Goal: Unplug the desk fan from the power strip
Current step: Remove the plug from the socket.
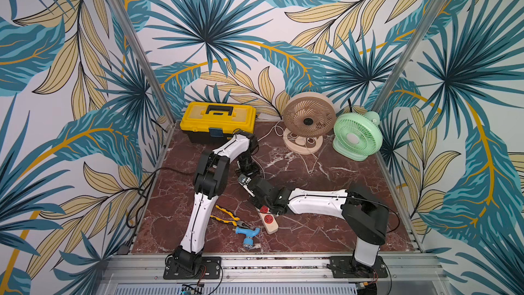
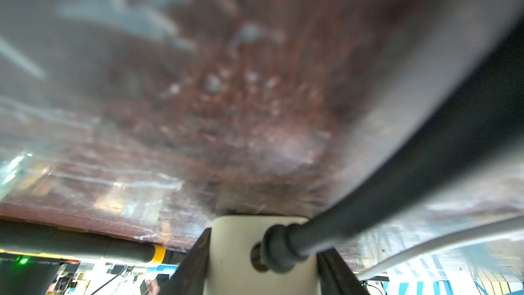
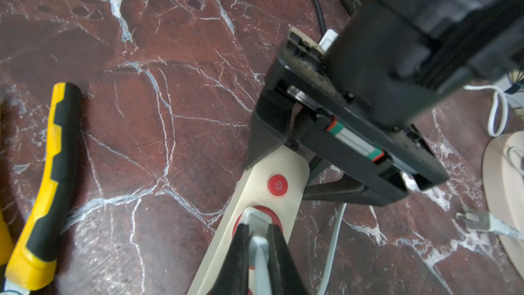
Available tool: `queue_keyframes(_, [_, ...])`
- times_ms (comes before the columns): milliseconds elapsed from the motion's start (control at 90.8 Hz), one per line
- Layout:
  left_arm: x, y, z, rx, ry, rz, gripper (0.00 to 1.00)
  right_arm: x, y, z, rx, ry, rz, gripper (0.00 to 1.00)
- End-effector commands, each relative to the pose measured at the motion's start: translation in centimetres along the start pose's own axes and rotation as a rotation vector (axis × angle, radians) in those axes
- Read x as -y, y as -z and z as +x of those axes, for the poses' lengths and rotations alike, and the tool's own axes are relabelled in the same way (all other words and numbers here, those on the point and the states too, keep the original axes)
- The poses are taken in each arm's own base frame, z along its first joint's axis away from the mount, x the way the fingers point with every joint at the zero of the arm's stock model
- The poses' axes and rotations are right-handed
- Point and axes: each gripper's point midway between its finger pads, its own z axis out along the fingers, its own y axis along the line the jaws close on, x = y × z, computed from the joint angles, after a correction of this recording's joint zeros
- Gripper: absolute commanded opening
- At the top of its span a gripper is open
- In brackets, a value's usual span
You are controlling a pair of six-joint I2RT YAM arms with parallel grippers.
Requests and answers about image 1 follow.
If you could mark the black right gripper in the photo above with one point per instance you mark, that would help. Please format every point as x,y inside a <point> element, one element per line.
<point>254,186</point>

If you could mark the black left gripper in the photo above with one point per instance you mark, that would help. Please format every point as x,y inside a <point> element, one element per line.
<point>254,172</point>

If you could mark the beige power strip red sockets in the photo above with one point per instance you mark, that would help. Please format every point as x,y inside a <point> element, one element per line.
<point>267,218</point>

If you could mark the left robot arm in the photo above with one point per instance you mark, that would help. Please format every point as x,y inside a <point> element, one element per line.
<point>210,181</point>

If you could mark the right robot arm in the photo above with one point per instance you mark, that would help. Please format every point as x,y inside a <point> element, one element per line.
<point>367,217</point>

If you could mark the beige round desk fan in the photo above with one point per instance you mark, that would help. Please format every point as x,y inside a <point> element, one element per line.
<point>307,117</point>

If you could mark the green desk fan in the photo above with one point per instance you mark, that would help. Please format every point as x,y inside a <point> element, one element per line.
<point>357,136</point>

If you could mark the yellow black pliers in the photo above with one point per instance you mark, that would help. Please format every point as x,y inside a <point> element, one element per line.
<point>232,220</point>

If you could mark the blue plastic faucet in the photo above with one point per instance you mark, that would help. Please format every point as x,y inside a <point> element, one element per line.
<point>249,236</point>

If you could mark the yellow black toolbox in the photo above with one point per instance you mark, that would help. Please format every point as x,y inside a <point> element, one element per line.
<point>215,123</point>

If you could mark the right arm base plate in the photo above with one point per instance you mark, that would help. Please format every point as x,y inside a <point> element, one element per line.
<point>345,267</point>

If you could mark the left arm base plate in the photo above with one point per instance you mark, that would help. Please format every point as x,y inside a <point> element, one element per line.
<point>207,268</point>

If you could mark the left aluminium frame post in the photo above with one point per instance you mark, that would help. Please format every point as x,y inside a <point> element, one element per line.
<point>130,33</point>

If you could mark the aluminium frame post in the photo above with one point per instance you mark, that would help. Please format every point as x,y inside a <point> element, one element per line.
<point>428,13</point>
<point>130,33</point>

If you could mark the aluminium front rail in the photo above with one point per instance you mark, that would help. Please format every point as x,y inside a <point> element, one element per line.
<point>281,273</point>

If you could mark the right aluminium frame post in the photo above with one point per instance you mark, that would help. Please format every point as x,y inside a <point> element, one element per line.
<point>428,13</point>

